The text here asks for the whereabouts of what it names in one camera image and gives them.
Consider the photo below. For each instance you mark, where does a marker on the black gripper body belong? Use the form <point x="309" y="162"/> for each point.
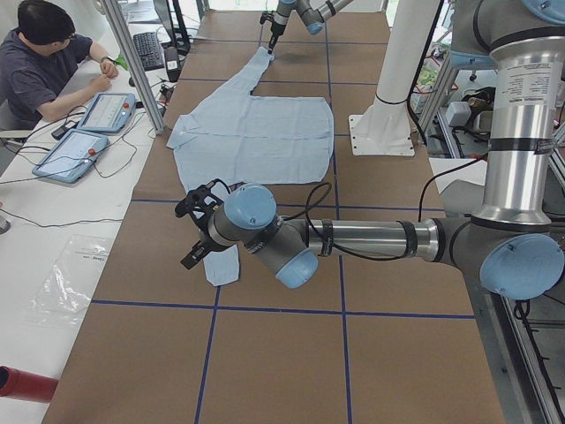
<point x="204" y="238"/>
<point x="276" y="27"/>

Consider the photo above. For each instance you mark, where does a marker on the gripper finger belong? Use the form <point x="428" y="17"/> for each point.
<point x="194" y="256"/>
<point x="272" y="43"/>

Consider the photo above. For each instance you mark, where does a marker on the light blue button-up shirt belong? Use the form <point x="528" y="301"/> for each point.
<point x="251" y="142"/>

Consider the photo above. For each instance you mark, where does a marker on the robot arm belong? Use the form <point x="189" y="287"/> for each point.
<point x="313" y="19"/>
<point x="342" y="64"/>

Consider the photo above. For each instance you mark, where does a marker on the black keyboard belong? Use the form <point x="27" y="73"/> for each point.
<point x="149" y="50"/>

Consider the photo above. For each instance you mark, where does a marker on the clear plastic bag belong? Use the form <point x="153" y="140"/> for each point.
<point x="64" y="296"/>

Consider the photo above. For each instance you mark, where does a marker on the lower teach pendant tablet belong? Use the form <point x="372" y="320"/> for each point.
<point x="72" y="156"/>

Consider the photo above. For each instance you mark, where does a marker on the teach pendant tablet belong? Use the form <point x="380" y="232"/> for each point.
<point x="108" y="113"/>
<point x="72" y="156"/>

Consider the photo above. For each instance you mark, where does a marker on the upper teach pendant tablet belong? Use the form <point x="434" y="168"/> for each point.
<point x="108" y="113"/>

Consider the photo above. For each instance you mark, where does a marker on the red cylinder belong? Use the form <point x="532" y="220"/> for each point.
<point x="22" y="385"/>

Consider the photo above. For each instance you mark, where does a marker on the seated person in dark shirt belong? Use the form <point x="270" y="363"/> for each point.
<point x="40" y="56"/>

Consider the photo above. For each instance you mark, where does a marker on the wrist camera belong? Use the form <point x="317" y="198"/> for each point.
<point x="266" y="16"/>
<point x="200" y="202"/>

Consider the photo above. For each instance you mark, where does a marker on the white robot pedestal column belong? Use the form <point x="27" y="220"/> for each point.
<point x="384" y="128"/>

